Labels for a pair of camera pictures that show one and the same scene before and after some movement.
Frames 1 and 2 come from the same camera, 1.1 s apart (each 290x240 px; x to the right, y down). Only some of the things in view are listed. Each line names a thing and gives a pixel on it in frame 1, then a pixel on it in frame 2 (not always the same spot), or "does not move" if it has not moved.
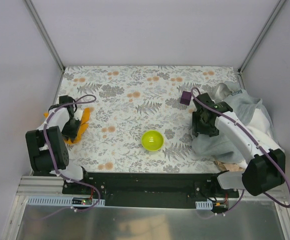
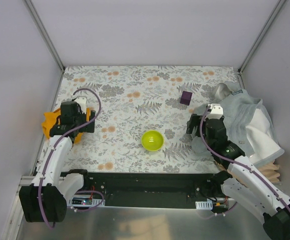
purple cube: [185, 98] does not move
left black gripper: [71, 128] to [85, 121]
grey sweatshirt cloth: [217, 144] does not move
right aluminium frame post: [244, 63] does not move
